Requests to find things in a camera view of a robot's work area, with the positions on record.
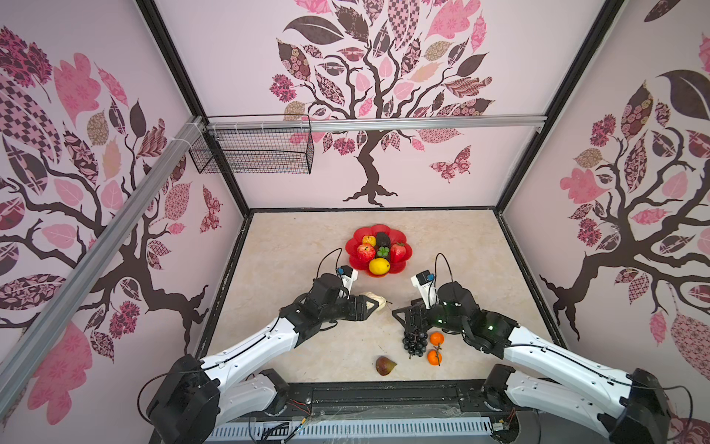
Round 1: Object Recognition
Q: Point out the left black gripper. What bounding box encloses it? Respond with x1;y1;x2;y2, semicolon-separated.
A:
320;295;378;323

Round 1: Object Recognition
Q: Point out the yellow lemon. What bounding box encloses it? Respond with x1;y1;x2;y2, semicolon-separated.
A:
368;258;391;277

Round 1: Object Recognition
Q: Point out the brown green fig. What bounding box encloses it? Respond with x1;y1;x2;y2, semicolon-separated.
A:
375;356;398;376

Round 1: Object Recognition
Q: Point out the red pomegranate fruit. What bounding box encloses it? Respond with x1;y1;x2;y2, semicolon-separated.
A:
357;243;376;264

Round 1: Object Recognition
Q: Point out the red strawberry with green leaves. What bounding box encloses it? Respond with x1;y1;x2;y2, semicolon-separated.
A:
389;242;407;264

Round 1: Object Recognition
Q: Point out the small yellow quince fruit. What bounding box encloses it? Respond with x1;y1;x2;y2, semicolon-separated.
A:
362;235;377;247

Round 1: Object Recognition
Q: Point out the dark green avocado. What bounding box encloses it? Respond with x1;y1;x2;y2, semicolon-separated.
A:
375;232;391;249

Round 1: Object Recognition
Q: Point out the red flower-shaped fruit bowl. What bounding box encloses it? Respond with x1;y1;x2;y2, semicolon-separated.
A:
346;224;412;278

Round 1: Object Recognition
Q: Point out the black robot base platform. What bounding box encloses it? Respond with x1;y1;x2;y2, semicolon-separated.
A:
224;379;547;443

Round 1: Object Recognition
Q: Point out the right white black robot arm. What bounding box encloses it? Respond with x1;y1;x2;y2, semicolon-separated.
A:
393;277;688;443

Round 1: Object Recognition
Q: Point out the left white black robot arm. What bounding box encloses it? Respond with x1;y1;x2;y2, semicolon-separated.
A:
138;266;388;443

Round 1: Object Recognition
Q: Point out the black grape bunch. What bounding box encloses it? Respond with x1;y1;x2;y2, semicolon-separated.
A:
402;329;429;357

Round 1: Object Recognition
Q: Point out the upper orange tangerine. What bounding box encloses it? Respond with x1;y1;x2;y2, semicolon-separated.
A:
429;332;445;347

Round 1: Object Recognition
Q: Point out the orange tangerine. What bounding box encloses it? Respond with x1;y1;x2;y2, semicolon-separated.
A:
426;350;443;366
429;332;445;347

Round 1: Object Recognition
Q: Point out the lower orange tangerine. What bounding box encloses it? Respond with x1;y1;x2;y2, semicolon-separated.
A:
426;350;443;366

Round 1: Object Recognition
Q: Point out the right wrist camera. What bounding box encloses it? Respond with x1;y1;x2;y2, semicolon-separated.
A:
410;270;436;309

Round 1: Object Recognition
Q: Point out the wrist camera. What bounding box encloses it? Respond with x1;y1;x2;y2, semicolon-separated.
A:
410;270;436;309
337;266;358;293

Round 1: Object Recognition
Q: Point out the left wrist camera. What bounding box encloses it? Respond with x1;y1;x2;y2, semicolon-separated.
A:
337;266;358;293

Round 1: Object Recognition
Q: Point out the white slotted cable duct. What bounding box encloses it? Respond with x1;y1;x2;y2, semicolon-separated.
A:
206;417;493;443

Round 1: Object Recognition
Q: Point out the black wire mesh basket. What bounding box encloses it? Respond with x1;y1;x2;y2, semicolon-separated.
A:
189;113;315;175

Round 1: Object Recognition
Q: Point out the rear aluminium frame rail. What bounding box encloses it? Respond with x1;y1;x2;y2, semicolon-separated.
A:
206;115;547;132

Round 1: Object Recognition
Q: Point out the aluminium frame rail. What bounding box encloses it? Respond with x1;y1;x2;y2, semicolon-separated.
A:
1;116;204;414
206;115;547;132

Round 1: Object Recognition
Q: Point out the left aluminium frame rail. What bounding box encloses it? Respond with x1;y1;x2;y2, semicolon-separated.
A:
1;116;204;414

